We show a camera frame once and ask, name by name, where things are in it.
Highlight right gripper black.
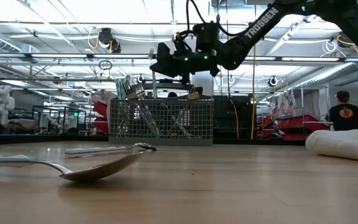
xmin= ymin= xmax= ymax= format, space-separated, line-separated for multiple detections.
xmin=149 ymin=42 xmax=199 ymax=85

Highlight patterned-handle steel spoon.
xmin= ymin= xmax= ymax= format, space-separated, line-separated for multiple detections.
xmin=0 ymin=142 xmax=158 ymax=183
xmin=187 ymin=85 xmax=204 ymax=101
xmin=65 ymin=144 xmax=130 ymax=156

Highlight grey mesh cutlery basket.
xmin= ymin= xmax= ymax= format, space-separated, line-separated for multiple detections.
xmin=109 ymin=82 xmax=214 ymax=146

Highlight black equipment cabinet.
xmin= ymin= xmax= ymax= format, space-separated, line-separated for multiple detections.
xmin=213 ymin=95 xmax=256 ymax=140

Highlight long LED light bar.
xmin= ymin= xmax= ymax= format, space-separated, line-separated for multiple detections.
xmin=0 ymin=52 xmax=358 ymax=67

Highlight colourful poster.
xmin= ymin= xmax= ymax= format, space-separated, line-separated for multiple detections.
xmin=270 ymin=89 xmax=295 ymax=118

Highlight red storage bins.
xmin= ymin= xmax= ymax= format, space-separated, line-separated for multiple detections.
xmin=256 ymin=114 xmax=329 ymax=142

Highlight white robot figure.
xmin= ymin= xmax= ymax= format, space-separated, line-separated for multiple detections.
xmin=0 ymin=85 xmax=17 ymax=126

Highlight metal shelf rack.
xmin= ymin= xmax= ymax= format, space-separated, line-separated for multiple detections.
xmin=290 ymin=86 xmax=334 ymax=126

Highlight person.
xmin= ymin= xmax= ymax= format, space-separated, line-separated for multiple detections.
xmin=324 ymin=90 xmax=358 ymax=131

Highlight white plaid cloth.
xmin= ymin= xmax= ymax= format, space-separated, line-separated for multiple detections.
xmin=305 ymin=129 xmax=358 ymax=164

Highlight black ceiling cable reel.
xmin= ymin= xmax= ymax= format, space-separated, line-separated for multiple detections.
xmin=336 ymin=30 xmax=356 ymax=48
xmin=109 ymin=39 xmax=122 ymax=54
xmin=98 ymin=27 xmax=114 ymax=46

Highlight silver ventilation duct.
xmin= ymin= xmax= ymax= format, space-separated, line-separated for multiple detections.
xmin=277 ymin=61 xmax=358 ymax=91

